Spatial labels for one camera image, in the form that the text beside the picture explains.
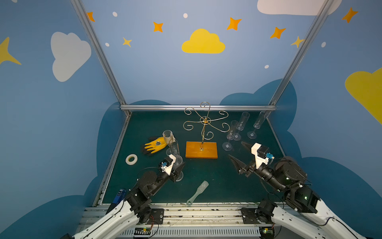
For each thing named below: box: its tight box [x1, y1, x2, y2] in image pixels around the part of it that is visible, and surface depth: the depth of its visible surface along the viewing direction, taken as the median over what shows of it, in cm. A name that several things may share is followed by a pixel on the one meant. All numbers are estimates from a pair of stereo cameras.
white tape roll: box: [125, 153, 138, 166], surface depth 95 cm
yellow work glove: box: [144, 136, 168, 154], surface depth 101 cm
